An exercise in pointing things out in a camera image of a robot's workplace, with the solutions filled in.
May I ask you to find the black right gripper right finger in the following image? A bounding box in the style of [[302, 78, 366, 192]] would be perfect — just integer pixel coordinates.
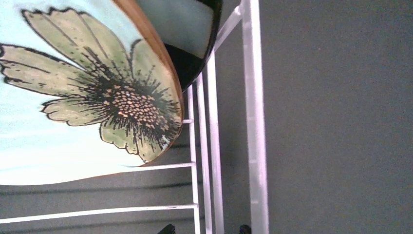
[[239, 224, 252, 234]]

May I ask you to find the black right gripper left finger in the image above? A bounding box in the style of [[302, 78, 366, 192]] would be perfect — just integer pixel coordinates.
[[158, 224, 176, 234]]

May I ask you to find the green flower plate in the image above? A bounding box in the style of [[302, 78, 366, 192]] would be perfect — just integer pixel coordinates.
[[0, 0, 184, 186]]

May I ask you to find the black striped rim dinner plate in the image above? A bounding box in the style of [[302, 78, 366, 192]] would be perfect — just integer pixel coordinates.
[[137, 0, 223, 90]]

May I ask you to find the white wire dish rack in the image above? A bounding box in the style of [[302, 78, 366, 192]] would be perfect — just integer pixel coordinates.
[[0, 0, 261, 234]]

